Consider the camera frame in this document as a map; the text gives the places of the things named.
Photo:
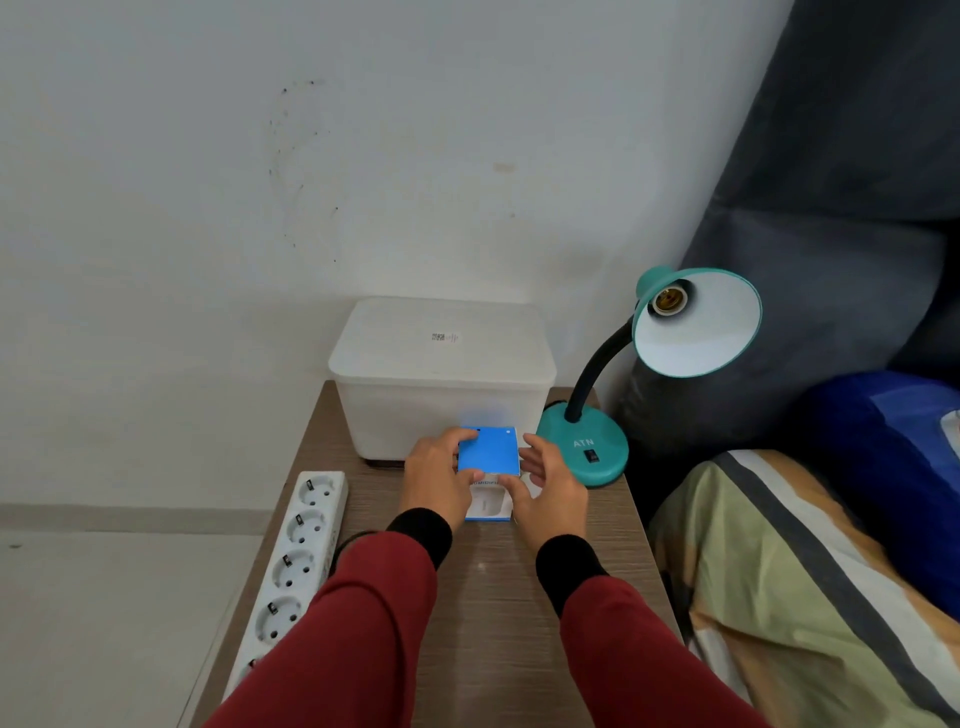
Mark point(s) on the teal desk lamp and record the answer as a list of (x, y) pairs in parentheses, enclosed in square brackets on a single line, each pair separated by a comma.
[(694, 322)]

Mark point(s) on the blue and white small box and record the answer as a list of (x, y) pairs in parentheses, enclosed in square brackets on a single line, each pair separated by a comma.
[(489, 451)]

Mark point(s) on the white power strip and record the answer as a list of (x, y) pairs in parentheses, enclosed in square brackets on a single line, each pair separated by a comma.
[(296, 559)]

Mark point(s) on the person's left thumb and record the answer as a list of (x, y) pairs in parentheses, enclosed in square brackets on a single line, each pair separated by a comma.
[(471, 477)]

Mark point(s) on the person's left hand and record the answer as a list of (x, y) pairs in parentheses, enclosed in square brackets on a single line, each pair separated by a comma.
[(430, 480)]

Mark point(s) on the striped blanket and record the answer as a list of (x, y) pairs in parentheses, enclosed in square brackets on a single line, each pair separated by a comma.
[(780, 592)]

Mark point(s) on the blue pillow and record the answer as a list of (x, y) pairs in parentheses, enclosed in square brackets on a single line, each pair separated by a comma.
[(877, 480)]

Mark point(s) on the person's right hand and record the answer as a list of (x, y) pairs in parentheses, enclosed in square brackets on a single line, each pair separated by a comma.
[(556, 501)]

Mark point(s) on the dark grey padded headboard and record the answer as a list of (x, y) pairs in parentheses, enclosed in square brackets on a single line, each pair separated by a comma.
[(832, 225)]

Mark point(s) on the white plastic storage box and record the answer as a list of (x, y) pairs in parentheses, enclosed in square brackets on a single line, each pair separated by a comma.
[(439, 360)]

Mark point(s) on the person's right forearm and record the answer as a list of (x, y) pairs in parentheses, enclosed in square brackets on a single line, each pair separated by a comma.
[(622, 645)]

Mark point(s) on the person's left forearm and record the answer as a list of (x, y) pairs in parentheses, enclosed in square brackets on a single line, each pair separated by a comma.
[(352, 622)]

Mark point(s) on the person's right thumb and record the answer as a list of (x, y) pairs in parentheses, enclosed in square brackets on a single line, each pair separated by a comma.
[(511, 491)]

